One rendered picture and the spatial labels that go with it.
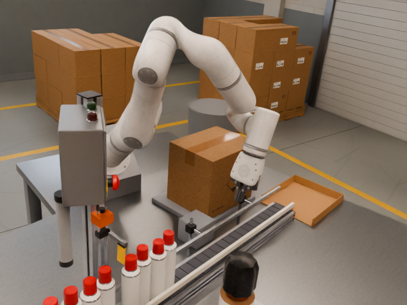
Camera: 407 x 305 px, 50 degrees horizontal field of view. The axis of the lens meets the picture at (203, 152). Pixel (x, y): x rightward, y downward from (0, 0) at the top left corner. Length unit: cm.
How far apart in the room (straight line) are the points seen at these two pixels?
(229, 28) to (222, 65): 370
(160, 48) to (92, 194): 47
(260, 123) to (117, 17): 574
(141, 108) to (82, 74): 297
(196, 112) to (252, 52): 132
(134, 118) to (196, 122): 220
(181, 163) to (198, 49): 66
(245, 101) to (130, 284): 63
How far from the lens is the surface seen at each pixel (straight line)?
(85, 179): 101
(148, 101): 144
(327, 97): 613
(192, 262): 153
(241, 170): 150
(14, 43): 654
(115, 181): 104
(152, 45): 127
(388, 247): 192
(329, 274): 168
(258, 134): 146
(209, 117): 362
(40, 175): 217
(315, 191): 217
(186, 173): 177
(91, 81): 449
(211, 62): 124
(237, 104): 135
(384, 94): 568
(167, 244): 131
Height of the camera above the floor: 184
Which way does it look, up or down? 25 degrees down
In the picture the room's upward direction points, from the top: 5 degrees clockwise
